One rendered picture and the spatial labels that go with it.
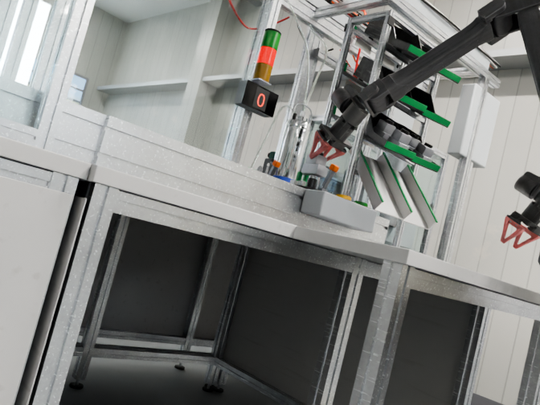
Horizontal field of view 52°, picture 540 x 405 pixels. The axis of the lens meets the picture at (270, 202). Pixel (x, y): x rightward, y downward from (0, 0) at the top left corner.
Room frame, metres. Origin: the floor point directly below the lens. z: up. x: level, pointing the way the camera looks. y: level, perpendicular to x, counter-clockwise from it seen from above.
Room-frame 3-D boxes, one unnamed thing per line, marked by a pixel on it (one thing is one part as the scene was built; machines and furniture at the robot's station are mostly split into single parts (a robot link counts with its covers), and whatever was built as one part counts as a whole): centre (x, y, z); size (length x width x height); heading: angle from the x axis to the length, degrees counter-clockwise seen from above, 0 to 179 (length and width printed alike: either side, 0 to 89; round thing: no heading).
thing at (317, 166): (1.62, -0.10, 1.07); 0.08 x 0.04 x 0.07; 40
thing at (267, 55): (1.58, 0.12, 1.34); 0.05 x 0.05 x 0.05
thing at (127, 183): (1.96, 0.18, 0.85); 1.50 x 1.41 x 0.03; 130
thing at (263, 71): (1.58, 0.12, 1.29); 0.05 x 0.05 x 0.05
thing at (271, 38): (1.58, 0.12, 1.39); 0.05 x 0.05 x 0.05
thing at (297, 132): (2.61, -0.05, 1.32); 0.14 x 0.14 x 0.38
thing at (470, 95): (3.16, -1.05, 1.43); 0.30 x 0.09 x 1.13; 130
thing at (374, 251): (1.59, -0.37, 0.84); 0.90 x 0.70 x 0.03; 133
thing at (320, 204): (1.40, -0.18, 0.93); 0.21 x 0.07 x 0.06; 130
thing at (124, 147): (1.32, 0.01, 0.91); 0.89 x 0.06 x 0.11; 130
